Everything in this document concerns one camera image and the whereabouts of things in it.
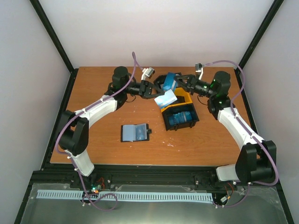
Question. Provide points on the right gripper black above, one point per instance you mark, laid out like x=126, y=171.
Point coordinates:
x=190, y=82

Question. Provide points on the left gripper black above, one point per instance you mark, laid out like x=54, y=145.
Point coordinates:
x=145, y=89

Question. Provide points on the black bin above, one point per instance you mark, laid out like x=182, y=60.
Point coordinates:
x=176, y=109
x=162, y=77

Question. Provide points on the blue VIP card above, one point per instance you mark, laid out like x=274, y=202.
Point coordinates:
x=140, y=132
x=165, y=100

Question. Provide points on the yellow bin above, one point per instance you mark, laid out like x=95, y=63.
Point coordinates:
x=183, y=98

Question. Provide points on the black leather card holder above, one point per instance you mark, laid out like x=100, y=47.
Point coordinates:
x=133, y=133

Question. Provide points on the blue cards bundle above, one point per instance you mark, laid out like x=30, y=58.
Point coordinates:
x=170, y=83

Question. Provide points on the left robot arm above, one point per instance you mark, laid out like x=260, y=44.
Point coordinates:
x=73, y=127

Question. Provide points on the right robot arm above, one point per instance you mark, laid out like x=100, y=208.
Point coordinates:
x=257, y=159

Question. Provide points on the blue cards stack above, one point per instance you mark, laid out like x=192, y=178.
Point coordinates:
x=180, y=118

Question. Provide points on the green led circuit board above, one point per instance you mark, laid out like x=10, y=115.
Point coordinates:
x=97, y=187

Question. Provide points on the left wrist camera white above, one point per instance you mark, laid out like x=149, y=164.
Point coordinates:
x=147, y=73

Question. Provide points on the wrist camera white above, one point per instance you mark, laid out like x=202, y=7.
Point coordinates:
x=147, y=73
x=199, y=70

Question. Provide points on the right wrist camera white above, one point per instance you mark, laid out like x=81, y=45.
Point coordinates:
x=199, y=70

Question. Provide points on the right black frame post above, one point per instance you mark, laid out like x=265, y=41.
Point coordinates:
x=261, y=31

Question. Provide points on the black frame post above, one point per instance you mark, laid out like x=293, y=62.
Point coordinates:
x=261, y=31
x=52, y=34

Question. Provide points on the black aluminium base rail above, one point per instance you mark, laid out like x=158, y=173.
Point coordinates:
x=198, y=178

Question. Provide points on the left black frame post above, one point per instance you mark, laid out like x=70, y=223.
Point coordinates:
x=52, y=34

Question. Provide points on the light blue cable duct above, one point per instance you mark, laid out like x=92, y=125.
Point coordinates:
x=128, y=196

